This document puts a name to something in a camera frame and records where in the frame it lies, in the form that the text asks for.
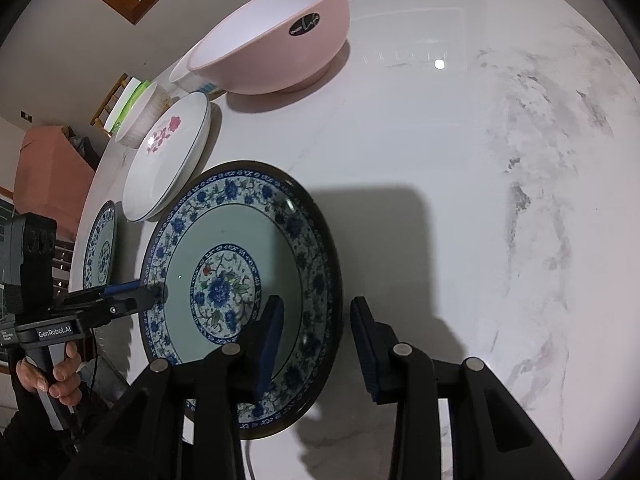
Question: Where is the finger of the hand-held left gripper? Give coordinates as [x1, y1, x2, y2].
[82, 285, 168, 329]
[62, 281, 153, 307]

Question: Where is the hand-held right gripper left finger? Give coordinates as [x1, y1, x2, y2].
[62, 295, 286, 480]

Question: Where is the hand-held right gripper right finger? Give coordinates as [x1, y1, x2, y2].
[350, 296, 576, 480]

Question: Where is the black patterned plate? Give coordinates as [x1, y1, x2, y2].
[81, 201, 118, 291]

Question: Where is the blue floral plate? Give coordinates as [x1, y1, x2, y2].
[140, 161, 343, 441]

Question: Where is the white rose plate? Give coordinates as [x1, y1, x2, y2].
[122, 94, 212, 223]

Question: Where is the plain white bowl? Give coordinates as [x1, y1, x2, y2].
[114, 82, 168, 149]

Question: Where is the pink plate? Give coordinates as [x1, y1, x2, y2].
[186, 0, 349, 96]

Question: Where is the person's left forearm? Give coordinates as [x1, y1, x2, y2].
[0, 375, 81, 480]

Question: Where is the person's left hand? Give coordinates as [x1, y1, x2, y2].
[15, 342, 83, 408]

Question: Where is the dark cloth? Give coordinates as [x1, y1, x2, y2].
[64, 127, 101, 171]

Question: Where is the light wooden chair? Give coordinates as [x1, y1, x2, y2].
[90, 72, 130, 138]

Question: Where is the green tissue pack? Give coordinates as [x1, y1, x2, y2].
[107, 77, 153, 133]

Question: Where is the white ribbed bowl blue print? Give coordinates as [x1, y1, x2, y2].
[168, 55, 226, 98]

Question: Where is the black cable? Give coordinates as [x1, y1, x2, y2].
[86, 327, 102, 403]

